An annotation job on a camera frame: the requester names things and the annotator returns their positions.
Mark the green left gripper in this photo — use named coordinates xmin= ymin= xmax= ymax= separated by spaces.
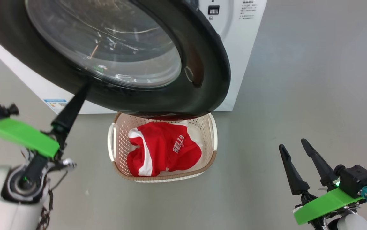
xmin=0 ymin=81 xmax=91 ymax=181

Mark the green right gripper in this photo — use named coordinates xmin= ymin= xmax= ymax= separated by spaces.
xmin=279 ymin=138 xmax=364 ymax=226

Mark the red and white jersey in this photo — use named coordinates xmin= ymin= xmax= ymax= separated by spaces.
xmin=127 ymin=121 xmax=202 ymax=177

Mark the grey washing machine door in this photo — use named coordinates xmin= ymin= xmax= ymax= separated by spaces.
xmin=0 ymin=0 xmax=231 ymax=117

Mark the cream laundry basket brown rim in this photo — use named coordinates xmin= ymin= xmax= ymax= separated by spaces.
xmin=108 ymin=112 xmax=218 ymax=183

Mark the white front-load washing machine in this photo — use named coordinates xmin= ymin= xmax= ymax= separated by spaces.
xmin=0 ymin=0 xmax=267 ymax=115

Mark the blue energy label sticker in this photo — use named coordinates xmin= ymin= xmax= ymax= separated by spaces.
xmin=43 ymin=99 xmax=68 ymax=114

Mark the printed text instruction sticker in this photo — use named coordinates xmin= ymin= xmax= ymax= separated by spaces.
xmin=239 ymin=0 xmax=258 ymax=20

